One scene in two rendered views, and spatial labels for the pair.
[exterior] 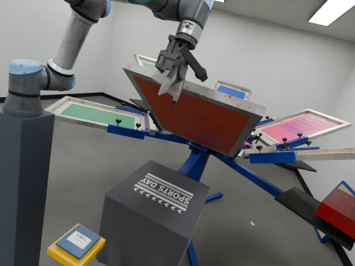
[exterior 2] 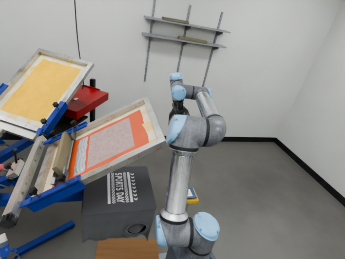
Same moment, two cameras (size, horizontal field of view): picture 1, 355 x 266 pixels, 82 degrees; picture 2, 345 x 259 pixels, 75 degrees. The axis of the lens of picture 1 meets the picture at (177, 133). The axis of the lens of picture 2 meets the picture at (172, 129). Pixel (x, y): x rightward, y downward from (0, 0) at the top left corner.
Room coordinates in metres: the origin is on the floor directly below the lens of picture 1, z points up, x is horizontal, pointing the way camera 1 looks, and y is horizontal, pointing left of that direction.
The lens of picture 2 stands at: (1.41, 1.10, 2.18)
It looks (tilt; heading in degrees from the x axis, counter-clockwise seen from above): 29 degrees down; 235
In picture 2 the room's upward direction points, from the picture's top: 12 degrees clockwise
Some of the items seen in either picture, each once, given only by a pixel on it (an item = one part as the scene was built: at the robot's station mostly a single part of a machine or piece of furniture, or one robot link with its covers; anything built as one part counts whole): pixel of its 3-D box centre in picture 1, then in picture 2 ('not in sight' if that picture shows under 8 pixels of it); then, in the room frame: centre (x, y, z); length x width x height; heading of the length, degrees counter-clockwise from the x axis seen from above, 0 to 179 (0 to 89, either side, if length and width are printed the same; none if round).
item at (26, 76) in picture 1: (27, 75); (202, 231); (0.88, 0.71, 1.37); 0.13 x 0.12 x 0.14; 156
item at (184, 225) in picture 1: (165, 190); (118, 186); (0.98, -0.03, 0.95); 0.48 x 0.44 x 0.01; 166
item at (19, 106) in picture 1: (24, 101); (197, 247); (0.87, 0.71, 1.25); 0.15 x 0.15 x 0.10
